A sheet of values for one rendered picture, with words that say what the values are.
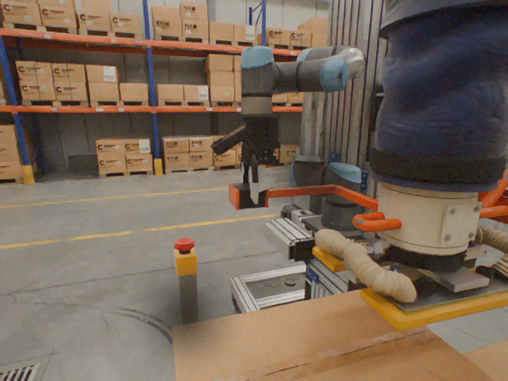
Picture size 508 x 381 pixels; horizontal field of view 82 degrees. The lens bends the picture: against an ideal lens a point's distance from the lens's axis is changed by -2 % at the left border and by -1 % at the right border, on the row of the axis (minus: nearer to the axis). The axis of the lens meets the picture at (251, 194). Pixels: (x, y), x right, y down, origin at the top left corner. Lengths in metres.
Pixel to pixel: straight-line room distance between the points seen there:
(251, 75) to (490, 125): 0.46
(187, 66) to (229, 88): 1.67
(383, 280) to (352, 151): 0.85
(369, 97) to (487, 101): 0.79
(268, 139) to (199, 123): 8.19
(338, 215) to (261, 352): 0.59
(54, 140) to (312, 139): 8.29
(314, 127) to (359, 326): 0.68
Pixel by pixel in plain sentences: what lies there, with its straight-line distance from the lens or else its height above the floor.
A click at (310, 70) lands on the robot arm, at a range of 0.77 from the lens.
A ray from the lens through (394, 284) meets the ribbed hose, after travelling 0.55.
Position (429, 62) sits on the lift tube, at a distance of 0.58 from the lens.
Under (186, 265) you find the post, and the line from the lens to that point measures 1.03.
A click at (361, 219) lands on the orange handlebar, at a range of 0.60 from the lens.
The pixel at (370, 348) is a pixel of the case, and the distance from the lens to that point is 0.78.
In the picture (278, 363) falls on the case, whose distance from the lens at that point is 0.71.
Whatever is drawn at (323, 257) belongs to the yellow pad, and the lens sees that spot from 0.71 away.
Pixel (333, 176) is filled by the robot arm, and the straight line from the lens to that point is 1.10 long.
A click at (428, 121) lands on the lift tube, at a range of 0.57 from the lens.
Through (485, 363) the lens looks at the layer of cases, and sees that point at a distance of 1.55.
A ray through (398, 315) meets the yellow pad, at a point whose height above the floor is 1.14.
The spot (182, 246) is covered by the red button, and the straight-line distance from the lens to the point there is 1.00.
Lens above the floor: 1.45
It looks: 15 degrees down
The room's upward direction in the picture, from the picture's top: straight up
